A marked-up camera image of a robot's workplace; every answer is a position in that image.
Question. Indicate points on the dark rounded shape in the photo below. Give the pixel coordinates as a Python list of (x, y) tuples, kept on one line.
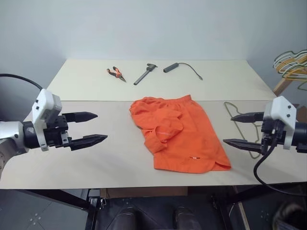
[(126, 219), (187, 219)]

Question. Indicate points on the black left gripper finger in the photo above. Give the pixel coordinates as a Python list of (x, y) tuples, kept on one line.
[(88, 141), (81, 116)]

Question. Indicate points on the dark fuzzy round object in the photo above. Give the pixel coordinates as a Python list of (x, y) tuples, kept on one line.
[(292, 215)]

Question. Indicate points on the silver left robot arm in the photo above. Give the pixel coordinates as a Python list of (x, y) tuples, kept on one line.
[(12, 133)]

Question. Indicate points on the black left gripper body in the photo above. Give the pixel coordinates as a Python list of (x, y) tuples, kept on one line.
[(56, 133)]

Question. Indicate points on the orange black pliers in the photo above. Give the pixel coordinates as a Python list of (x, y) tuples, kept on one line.
[(116, 73)]

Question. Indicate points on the bundle of coloured hangers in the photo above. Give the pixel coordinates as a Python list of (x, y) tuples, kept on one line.
[(291, 76)]

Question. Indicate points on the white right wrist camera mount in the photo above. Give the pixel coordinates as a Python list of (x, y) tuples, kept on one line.
[(280, 107)]

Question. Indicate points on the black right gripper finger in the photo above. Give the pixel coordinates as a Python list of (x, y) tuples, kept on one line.
[(244, 145), (249, 117)]

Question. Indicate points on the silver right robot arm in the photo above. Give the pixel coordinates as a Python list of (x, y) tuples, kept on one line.
[(301, 134)]

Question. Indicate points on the orange shorts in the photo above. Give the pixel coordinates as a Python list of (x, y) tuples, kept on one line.
[(192, 139)]

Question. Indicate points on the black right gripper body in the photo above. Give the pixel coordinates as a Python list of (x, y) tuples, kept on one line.
[(272, 133)]

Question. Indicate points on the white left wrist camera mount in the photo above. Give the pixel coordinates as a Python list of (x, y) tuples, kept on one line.
[(44, 99)]

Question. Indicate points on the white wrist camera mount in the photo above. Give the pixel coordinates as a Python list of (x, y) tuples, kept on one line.
[(44, 99), (280, 107)]

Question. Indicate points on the brown panel under table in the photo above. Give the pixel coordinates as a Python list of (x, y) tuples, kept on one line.
[(144, 192)]

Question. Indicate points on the pile of coloured hangers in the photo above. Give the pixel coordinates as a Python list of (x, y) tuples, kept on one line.
[(283, 85)]

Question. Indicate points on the grey metal hand tool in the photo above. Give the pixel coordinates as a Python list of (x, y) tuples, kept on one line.
[(142, 76)]

